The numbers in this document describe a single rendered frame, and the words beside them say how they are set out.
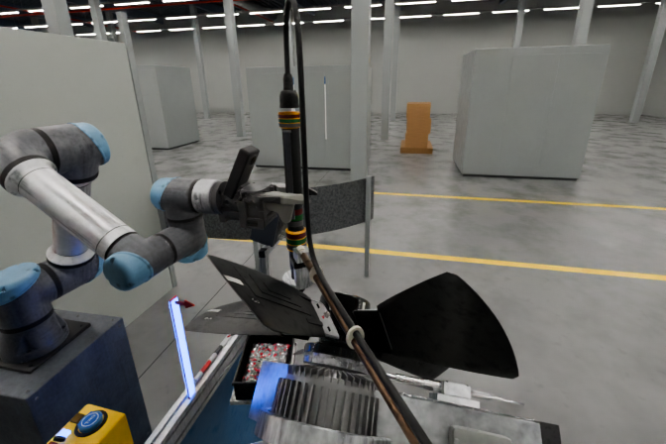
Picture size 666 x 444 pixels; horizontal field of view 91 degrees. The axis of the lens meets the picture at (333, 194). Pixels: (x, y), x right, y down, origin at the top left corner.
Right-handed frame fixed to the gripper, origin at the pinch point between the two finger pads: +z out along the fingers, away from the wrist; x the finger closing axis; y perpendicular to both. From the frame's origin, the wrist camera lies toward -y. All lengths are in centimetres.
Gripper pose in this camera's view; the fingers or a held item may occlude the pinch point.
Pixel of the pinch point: (307, 193)
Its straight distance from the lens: 66.2
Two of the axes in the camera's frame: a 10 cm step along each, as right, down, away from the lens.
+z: 9.7, 0.6, -2.4
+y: 0.2, 9.5, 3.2
